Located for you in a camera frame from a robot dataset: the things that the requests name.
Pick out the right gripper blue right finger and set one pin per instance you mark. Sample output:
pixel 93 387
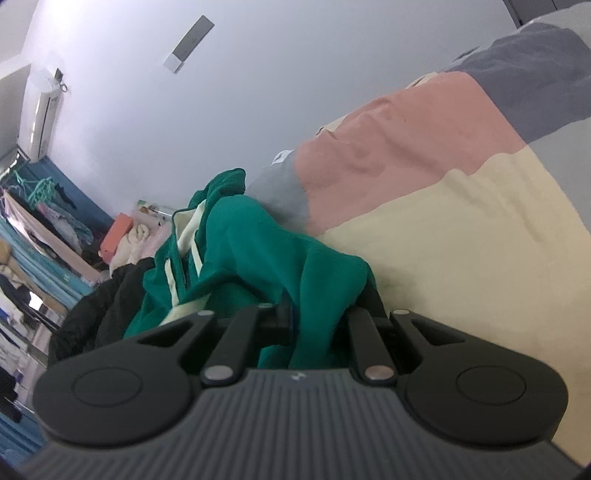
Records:
pixel 371 359

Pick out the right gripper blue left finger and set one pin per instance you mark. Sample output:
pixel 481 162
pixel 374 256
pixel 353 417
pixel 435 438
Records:
pixel 242 336

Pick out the green hoodie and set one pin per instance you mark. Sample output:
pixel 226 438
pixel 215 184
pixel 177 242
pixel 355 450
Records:
pixel 225 252

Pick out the hanging clothes rack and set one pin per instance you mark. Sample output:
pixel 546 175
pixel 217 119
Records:
pixel 49 261

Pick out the cream folded blanket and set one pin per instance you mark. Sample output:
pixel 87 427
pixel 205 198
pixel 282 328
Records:
pixel 129 248

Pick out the black puffer jacket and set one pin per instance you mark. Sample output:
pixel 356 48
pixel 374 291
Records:
pixel 102 317

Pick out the orange box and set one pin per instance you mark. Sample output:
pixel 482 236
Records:
pixel 120 227

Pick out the patchwork bed quilt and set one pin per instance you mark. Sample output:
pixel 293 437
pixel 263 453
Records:
pixel 468 193

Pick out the green clip hanger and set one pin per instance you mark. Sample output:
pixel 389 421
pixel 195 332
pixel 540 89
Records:
pixel 34 192

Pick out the white air conditioner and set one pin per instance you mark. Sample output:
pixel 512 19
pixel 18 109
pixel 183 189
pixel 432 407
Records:
pixel 41 99

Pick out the wall switch panel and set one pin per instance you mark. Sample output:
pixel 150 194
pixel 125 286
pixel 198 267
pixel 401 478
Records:
pixel 175 60

